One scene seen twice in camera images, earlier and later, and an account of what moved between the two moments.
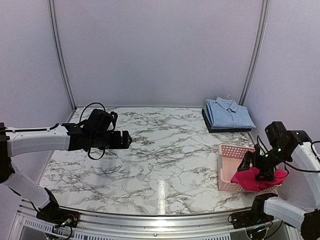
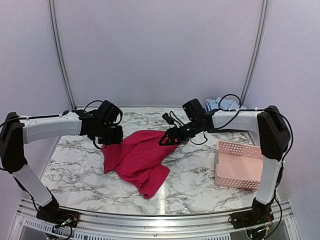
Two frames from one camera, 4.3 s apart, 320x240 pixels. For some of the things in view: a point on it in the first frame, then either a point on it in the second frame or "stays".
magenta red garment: (246, 178) to (139, 159)
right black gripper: (247, 159) to (171, 132)
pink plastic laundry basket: (229, 160) stays
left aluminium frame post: (51, 8) stays
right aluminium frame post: (252, 72) stays
